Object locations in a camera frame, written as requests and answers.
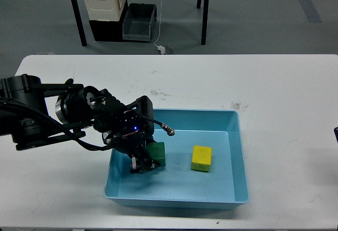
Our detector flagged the green block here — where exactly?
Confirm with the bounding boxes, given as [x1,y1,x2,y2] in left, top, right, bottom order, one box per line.
[146,142,166,167]

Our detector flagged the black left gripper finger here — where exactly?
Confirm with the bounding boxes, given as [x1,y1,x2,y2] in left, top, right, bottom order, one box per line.
[129,147,161,174]

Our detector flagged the black box under container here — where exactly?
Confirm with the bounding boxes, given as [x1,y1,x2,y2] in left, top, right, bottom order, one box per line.
[89,1,128,42]

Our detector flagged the white power adapter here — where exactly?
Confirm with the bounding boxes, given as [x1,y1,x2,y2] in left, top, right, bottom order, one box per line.
[157,45,166,55]

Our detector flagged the dark grey storage bin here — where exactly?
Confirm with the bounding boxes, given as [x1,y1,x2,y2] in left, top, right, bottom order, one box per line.
[122,3,157,43]

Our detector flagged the black right table leg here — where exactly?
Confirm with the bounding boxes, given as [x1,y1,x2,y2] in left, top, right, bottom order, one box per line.
[201,0,209,45]

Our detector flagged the white hanging cable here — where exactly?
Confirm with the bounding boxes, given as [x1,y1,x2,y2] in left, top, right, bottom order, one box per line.
[154,0,164,47]

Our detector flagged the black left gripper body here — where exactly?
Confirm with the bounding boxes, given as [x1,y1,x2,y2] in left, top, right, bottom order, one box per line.
[92,89,148,157]

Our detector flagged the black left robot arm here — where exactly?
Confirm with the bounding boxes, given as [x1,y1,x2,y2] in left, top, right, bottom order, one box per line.
[1,74,161,173]

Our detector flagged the black left table leg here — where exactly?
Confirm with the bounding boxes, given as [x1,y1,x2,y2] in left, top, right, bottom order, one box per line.
[70,0,87,47]

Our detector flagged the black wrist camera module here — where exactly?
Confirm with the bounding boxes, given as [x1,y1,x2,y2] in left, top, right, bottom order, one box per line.
[126,95,154,138]

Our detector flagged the yellow block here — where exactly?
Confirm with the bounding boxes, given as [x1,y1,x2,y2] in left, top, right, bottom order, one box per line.
[191,145,212,172]

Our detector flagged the blue plastic tray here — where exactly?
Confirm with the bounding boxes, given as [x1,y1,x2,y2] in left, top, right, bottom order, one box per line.
[105,109,250,210]

